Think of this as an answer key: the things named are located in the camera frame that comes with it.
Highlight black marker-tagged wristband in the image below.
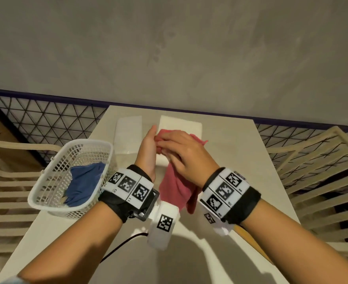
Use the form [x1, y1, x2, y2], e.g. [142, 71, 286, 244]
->
[198, 167, 262, 226]
[98, 164, 160, 224]

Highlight cream tissue box base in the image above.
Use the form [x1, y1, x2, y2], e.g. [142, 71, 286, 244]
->
[156, 115, 204, 170]

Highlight wooden lid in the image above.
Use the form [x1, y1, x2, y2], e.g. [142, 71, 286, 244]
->
[233, 224, 274, 265]

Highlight white plastic mesh basket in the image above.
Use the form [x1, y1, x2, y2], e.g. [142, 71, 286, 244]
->
[28, 139, 117, 220]

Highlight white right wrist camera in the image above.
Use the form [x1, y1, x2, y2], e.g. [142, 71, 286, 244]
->
[204, 213, 237, 237]

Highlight white tissues pack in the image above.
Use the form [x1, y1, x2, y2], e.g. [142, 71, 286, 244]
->
[114, 116, 143, 156]

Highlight person's left forearm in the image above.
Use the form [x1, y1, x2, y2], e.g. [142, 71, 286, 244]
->
[17, 201, 125, 284]

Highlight person's left hand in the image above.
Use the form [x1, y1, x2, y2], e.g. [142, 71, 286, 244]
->
[134, 124, 158, 183]

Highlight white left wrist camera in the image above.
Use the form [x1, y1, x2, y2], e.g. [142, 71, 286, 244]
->
[147, 201, 181, 252]

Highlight black wire mesh fence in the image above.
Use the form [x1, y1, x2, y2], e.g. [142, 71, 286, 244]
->
[0, 88, 348, 187]

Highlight cream slatted chair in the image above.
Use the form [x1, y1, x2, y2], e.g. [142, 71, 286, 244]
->
[267, 125, 348, 258]
[0, 137, 63, 275]

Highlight black marker-tagged right wristband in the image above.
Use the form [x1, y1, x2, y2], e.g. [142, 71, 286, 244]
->
[198, 167, 262, 226]

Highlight person's right forearm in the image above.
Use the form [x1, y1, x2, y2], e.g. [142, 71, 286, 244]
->
[240, 199, 348, 284]

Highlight black left camera cable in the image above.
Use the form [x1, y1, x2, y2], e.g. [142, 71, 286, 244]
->
[100, 230, 150, 264]

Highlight person's right hand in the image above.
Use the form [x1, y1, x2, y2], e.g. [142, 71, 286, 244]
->
[155, 129, 221, 189]

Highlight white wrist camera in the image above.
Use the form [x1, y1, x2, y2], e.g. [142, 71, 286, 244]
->
[147, 201, 181, 252]
[204, 213, 237, 237]

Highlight light blue sleeve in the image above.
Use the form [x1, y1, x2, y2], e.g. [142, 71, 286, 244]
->
[0, 275, 30, 284]

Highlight black marker-tagged left wristband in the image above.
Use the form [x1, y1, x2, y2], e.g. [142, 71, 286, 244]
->
[98, 164, 160, 224]

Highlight blue cloth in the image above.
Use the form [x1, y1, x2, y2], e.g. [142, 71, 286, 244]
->
[63, 162, 107, 208]

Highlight red cloth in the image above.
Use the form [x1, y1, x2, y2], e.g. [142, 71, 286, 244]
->
[155, 129, 209, 215]

